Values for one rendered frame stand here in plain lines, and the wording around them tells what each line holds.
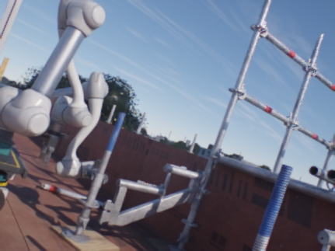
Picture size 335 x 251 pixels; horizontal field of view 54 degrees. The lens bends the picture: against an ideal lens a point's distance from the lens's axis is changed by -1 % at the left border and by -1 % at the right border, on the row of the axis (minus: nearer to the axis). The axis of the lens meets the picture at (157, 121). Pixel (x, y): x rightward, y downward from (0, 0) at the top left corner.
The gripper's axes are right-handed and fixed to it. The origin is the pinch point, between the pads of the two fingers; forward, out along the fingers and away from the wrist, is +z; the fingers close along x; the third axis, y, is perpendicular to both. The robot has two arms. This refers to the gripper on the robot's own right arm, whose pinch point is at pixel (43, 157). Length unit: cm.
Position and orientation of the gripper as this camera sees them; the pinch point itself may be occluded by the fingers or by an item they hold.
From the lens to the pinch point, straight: 205.3
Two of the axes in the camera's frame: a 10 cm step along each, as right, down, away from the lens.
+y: -8.1, -3.3, -4.8
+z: -3.4, 9.4, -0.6
